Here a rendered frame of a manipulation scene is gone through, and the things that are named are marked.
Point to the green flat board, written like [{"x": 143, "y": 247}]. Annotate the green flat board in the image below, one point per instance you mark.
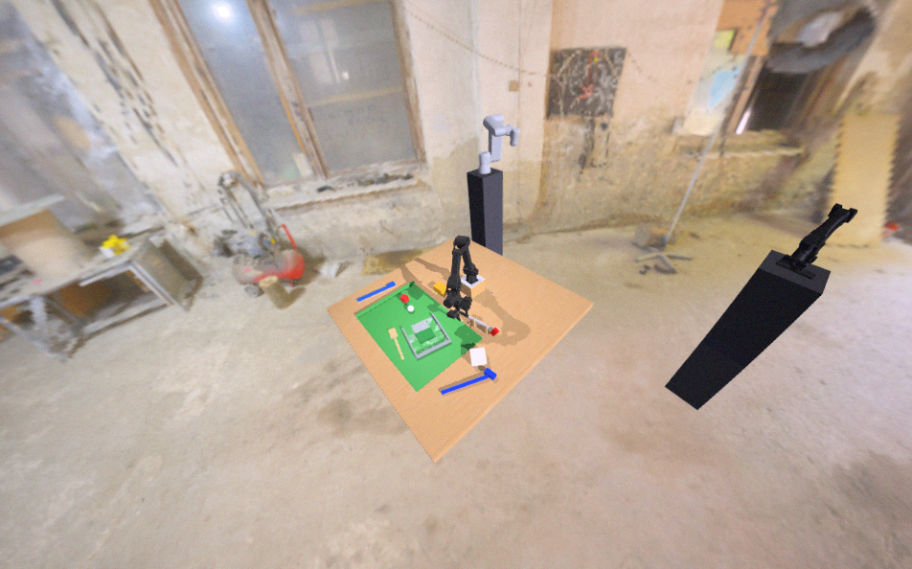
[{"x": 393, "y": 314}]

